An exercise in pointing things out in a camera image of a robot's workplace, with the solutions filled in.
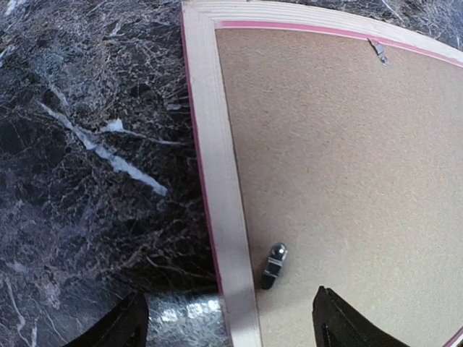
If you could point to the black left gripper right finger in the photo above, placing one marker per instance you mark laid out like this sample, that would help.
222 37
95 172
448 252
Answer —
337 323

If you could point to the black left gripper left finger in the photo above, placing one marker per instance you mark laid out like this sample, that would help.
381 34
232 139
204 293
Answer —
125 325

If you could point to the brown cardboard backing board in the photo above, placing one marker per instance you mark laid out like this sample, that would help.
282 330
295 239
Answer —
357 168

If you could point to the pink wooden picture frame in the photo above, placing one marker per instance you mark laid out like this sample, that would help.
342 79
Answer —
201 20

